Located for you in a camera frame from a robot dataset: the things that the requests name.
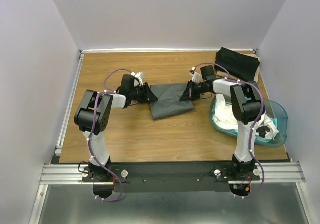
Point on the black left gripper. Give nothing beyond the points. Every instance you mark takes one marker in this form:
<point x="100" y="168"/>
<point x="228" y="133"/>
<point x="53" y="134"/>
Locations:
<point x="148" y="96"/>

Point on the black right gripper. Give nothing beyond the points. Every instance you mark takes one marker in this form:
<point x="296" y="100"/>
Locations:
<point x="188" y="93"/>

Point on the grey t-shirt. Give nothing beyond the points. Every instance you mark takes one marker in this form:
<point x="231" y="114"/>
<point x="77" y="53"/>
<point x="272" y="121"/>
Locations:
<point x="169" y="103"/>

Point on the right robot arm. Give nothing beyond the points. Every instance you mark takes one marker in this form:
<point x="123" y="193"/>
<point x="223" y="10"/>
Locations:
<point x="247" y="105"/>

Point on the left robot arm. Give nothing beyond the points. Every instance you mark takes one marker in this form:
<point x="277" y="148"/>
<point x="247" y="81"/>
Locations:
<point x="93" y="113"/>

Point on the white t-shirt in basket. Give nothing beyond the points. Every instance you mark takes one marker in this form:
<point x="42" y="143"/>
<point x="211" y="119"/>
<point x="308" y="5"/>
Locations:
<point x="223" y="118"/>

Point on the folded black t-shirt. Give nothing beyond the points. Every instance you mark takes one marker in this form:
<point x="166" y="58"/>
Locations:
<point x="237" y="64"/>

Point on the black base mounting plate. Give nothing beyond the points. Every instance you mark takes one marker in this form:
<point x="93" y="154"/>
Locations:
<point x="170" y="177"/>

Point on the teal plastic basket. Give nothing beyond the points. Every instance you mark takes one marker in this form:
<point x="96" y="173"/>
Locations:
<point x="272" y="128"/>

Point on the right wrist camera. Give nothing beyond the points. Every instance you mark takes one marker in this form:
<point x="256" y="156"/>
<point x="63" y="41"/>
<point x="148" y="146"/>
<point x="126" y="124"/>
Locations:
<point x="196" y="77"/>

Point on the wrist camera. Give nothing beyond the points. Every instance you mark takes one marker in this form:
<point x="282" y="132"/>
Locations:
<point x="138" y="78"/>
<point x="196" y="77"/>

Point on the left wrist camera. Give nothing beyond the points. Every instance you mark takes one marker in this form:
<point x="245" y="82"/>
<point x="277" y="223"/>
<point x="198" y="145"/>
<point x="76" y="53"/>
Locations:
<point x="138" y="78"/>

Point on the aluminium rail frame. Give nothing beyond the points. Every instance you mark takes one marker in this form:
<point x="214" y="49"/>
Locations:
<point x="172" y="193"/>

